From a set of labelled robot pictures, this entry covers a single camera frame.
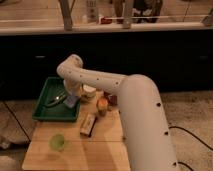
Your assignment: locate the green plastic cup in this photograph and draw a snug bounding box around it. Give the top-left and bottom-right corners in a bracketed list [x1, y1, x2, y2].
[49, 134, 65, 151]

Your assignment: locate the wooden block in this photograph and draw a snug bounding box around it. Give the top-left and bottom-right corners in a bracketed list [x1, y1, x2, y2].
[80, 114, 97, 137]

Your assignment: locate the pale blue sponge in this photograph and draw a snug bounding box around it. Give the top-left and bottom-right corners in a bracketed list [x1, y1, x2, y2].
[64, 95, 79, 108]

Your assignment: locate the white cup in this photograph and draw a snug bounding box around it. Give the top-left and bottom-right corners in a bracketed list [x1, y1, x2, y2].
[81, 84, 96, 102]

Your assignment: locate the green handled utensil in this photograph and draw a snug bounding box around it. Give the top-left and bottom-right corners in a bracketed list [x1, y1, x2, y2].
[46, 92, 66, 108]

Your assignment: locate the black cable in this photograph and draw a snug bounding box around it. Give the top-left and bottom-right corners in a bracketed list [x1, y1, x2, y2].
[168, 125, 213, 171]

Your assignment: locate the red can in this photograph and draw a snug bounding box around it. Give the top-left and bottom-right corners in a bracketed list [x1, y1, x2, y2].
[104, 92, 117, 106]

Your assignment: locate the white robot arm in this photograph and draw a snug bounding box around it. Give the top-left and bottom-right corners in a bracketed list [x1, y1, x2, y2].
[57, 54, 179, 171]

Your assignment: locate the green plastic tray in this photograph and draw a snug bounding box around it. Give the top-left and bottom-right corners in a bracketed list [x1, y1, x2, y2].
[32, 77, 80, 122]

